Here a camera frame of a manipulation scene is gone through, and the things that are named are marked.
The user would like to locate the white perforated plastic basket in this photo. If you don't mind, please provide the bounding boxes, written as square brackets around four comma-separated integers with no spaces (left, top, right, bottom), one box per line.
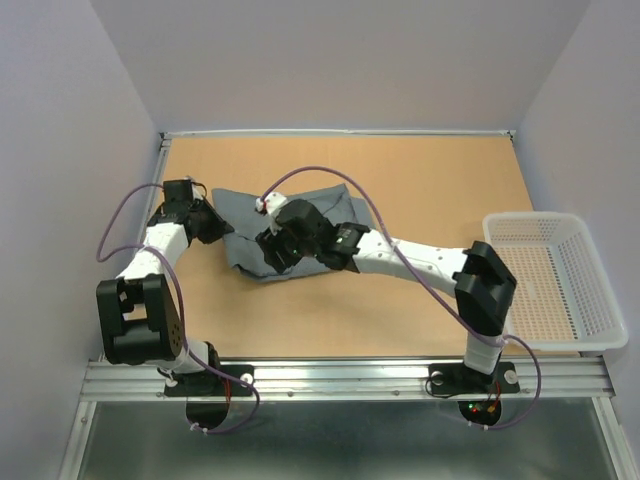
[483,211,629,353]

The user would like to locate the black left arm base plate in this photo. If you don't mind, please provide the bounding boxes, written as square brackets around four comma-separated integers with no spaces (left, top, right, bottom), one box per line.
[163,363,255,398]

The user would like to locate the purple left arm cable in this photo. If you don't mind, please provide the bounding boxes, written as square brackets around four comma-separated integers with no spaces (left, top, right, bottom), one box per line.
[95,183,262,435]

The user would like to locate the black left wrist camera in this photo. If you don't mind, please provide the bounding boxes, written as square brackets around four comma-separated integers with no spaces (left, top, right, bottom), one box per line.
[162,179,194,214]

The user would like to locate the aluminium front frame rail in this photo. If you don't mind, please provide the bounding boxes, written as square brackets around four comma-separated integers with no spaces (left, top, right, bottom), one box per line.
[80,356,614,402]

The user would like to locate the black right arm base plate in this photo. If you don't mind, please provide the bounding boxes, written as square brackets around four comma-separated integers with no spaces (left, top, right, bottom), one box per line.
[427,362,520,397]

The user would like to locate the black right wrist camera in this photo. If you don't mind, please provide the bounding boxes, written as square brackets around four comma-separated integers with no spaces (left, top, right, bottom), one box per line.
[275,199,334,240]

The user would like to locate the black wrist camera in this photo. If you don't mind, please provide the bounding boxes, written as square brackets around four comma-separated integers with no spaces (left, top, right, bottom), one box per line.
[162,179,194,214]
[275,199,334,240]

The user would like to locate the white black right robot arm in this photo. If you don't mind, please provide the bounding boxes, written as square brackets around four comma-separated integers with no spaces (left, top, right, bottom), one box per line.
[256,222,517,390]

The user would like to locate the grey long sleeve shirt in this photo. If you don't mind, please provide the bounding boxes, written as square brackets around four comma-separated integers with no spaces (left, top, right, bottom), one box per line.
[212,184,375,283]

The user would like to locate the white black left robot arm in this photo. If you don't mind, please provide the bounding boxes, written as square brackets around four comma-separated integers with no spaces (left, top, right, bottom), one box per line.
[96,199,233,394]

